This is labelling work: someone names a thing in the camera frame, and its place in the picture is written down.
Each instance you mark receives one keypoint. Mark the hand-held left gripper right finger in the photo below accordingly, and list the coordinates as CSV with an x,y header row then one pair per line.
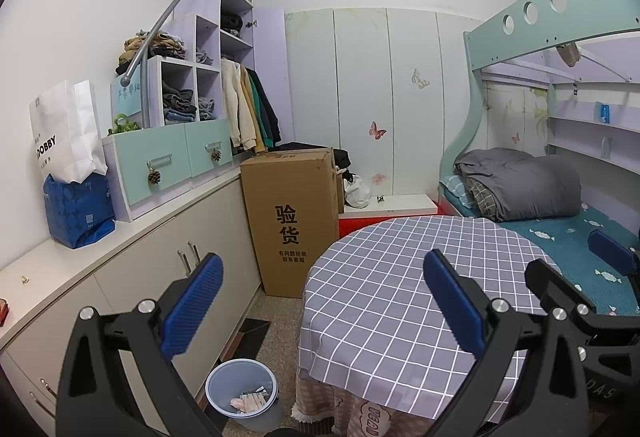
x,y
457,302

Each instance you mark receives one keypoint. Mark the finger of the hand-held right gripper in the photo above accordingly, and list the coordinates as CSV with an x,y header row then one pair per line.
x,y
610,252
555,287

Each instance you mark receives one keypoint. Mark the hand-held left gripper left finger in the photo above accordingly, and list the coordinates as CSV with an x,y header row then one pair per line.
x,y
192,302

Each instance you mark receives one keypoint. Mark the blue plastic bin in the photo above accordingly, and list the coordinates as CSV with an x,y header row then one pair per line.
x,y
225,382

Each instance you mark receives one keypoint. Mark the white low cabinet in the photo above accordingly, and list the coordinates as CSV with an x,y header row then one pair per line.
x,y
145,267

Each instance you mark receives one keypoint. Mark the grey checked tablecloth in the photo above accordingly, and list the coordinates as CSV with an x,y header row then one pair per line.
x,y
380,277

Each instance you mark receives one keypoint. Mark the grey quilt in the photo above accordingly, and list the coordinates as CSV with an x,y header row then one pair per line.
x,y
530,187

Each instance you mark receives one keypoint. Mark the blue plaid pillow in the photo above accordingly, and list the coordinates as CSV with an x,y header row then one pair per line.
x,y
452,189

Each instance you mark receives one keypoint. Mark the red storage box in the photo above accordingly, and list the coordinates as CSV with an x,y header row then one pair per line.
x,y
360,222

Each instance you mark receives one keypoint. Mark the pine cone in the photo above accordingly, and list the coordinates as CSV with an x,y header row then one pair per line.
x,y
154,177
216,155

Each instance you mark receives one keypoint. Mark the lilac stair shelf unit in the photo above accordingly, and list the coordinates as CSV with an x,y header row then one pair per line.
x,y
160,167

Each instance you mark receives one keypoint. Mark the small blue box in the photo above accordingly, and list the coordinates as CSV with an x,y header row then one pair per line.
x,y
602,112

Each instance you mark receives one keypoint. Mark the tall cardboard box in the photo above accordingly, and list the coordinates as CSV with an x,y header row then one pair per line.
x,y
290,197

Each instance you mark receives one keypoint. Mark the blue plastic package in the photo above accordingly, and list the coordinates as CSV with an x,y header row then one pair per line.
x,y
77,212

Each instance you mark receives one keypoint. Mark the white plastic bag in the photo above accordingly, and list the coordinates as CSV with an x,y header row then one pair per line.
x,y
357,192

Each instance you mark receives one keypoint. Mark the pink checked table skirt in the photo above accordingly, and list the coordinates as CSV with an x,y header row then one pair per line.
x,y
350,412

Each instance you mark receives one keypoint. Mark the black clothes pile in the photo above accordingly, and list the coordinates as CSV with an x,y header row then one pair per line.
x,y
342,159

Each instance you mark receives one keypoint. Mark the pink butterfly sticker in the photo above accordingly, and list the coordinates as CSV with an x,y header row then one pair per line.
x,y
376,131

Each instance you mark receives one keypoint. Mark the red object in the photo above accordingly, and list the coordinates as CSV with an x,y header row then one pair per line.
x,y
2,312

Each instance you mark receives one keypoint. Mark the green plastic ornament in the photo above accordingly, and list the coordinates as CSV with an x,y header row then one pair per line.
x,y
122,123

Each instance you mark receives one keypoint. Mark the grey folded jeans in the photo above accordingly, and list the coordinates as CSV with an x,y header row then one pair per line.
x,y
206,109

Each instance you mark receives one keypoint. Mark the green hanging jacket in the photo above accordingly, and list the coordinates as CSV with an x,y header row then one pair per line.
x,y
257,114

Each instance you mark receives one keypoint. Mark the beige hanging jacket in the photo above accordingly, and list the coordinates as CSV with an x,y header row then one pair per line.
x,y
235,107

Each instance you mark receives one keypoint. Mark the dark folded clothes stack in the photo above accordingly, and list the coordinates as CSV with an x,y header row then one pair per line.
x,y
180,102

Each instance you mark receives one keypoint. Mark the brown hanging object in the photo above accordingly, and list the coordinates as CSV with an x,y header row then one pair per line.
x,y
567,54

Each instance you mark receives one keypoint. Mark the dark hanging jacket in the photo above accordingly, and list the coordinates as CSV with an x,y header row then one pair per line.
x,y
271,112

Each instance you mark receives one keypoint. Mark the white paper bag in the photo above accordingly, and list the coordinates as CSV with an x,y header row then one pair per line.
x,y
65,132

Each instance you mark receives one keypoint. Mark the beige butterfly sticker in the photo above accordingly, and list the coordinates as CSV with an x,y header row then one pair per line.
x,y
420,79

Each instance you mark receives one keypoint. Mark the grey folded cloth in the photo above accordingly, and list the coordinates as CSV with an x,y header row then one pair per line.
x,y
202,57

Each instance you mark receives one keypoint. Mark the teal bunk bed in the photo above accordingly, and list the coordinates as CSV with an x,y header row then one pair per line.
x,y
510,27

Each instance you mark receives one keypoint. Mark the white wardrobe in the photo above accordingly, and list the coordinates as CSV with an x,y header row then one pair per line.
x,y
360,72

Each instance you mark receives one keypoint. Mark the brown folded clothes pile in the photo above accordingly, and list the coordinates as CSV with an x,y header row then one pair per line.
x,y
150,47

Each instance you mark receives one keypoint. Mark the black folded clothes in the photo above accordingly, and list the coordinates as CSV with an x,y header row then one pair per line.
x,y
231,22

